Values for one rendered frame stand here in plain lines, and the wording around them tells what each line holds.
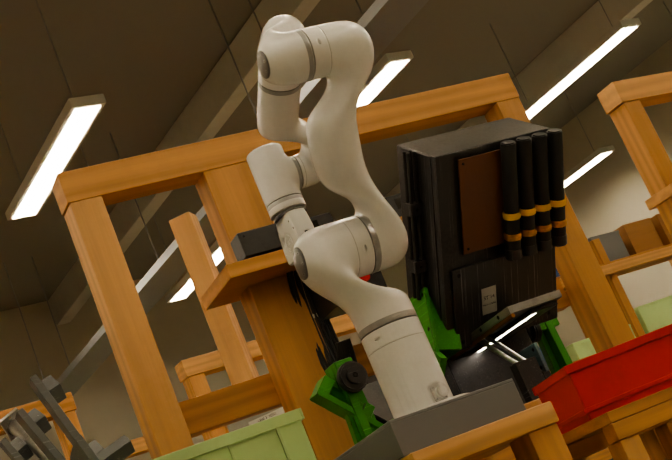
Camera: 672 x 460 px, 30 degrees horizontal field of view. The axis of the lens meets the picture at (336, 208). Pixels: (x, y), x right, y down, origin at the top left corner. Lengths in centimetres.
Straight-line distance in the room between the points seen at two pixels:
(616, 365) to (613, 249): 667
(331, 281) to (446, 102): 158
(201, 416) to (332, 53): 128
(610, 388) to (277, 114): 89
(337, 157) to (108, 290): 107
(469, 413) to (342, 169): 52
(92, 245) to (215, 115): 659
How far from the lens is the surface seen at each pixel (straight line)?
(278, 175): 273
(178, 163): 347
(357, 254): 241
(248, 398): 338
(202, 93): 998
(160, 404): 322
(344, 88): 239
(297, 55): 234
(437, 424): 225
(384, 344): 237
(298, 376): 334
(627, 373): 269
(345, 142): 239
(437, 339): 311
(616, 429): 259
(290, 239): 270
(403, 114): 380
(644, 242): 960
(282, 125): 262
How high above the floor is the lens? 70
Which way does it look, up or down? 15 degrees up
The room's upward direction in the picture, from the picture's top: 23 degrees counter-clockwise
